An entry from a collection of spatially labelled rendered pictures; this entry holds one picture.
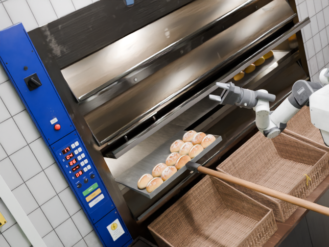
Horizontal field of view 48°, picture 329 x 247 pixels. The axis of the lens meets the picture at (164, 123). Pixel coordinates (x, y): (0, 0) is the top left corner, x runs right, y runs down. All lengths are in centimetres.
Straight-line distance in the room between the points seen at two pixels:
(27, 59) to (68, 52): 21
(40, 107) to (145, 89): 61
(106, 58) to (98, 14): 22
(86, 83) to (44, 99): 23
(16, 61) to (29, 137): 35
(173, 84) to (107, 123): 47
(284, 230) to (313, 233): 30
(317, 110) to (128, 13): 106
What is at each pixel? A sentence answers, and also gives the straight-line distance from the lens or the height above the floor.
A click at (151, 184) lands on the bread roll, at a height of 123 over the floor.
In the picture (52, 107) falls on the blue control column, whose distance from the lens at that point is 183.
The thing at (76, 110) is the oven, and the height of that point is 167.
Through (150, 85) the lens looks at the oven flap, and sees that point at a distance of 214.
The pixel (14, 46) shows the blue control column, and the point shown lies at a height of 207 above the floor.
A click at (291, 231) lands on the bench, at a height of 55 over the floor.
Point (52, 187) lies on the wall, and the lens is 195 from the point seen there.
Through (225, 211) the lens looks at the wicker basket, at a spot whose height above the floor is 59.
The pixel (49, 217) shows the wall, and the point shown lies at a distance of 199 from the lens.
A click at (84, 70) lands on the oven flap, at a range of 193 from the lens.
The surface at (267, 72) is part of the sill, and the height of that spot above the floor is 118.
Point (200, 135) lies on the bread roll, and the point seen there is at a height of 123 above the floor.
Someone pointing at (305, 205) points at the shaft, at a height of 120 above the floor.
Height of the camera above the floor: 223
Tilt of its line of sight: 24 degrees down
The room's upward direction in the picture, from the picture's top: 22 degrees counter-clockwise
